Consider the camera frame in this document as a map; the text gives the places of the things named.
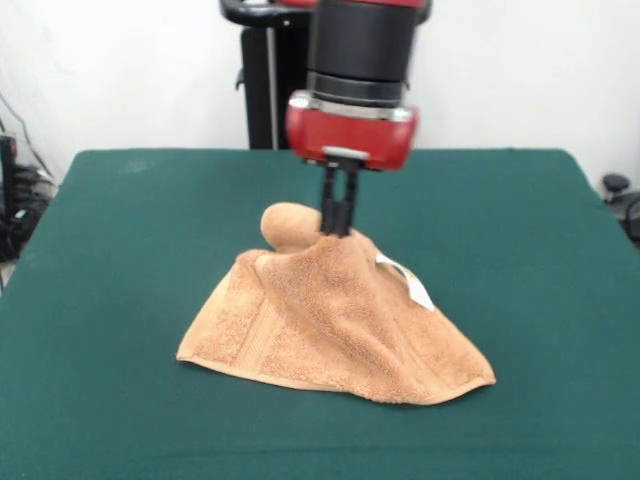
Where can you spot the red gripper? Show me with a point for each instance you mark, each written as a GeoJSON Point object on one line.
{"type": "Point", "coordinates": [350, 137]}

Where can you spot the tan terry towel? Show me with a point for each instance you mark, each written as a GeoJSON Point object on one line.
{"type": "Point", "coordinates": [340, 325]}

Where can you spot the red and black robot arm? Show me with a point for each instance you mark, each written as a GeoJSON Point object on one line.
{"type": "Point", "coordinates": [362, 45]}

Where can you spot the red robot base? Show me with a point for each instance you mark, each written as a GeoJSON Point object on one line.
{"type": "Point", "coordinates": [300, 2]}

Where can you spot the black chair base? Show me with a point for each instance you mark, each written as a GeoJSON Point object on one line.
{"type": "Point", "coordinates": [616, 182]}

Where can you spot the dark green table cloth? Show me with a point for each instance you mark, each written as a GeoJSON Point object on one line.
{"type": "Point", "coordinates": [100, 390]}

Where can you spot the black box with red light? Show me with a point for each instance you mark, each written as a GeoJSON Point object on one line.
{"type": "Point", "coordinates": [7, 170]}

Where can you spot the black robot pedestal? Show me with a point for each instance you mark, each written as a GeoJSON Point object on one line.
{"type": "Point", "coordinates": [270, 75]}

